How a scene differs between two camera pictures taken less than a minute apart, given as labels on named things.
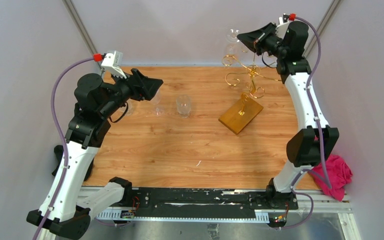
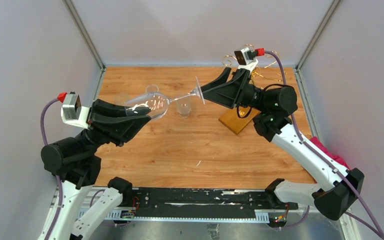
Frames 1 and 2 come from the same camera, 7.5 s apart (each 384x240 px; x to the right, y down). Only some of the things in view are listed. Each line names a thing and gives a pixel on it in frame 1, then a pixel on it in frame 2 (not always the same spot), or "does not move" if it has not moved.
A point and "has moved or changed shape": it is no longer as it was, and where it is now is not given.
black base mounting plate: (199, 202) does not move
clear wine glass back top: (232, 40) to (154, 105)
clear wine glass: (183, 104) does not move
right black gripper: (255, 40) to (230, 95)
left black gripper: (142, 87) to (111, 120)
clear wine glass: (159, 110) has moved or changed shape
